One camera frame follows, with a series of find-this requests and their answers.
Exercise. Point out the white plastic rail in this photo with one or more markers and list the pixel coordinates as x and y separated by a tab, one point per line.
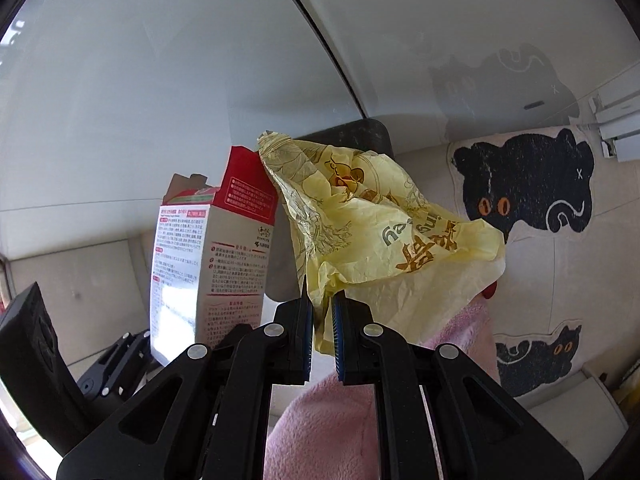
617	120

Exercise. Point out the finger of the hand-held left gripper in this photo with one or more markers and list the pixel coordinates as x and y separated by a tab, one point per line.
117	365
35	340

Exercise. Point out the black cat floor mat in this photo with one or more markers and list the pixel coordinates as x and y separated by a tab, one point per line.
530	185

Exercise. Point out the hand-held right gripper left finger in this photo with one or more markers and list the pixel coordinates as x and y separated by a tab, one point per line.
295	345

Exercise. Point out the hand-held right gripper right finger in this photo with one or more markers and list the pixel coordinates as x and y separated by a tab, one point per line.
350	350

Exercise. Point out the white cabinet door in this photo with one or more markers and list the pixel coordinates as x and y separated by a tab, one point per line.
425	10
150	110

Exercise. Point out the red and white slipper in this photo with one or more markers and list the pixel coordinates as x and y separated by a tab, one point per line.
492	290

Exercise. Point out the white and red carton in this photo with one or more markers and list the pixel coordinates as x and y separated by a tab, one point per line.
210	260

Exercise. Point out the yellow printed plastic bag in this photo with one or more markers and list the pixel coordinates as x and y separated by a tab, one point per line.
380	220

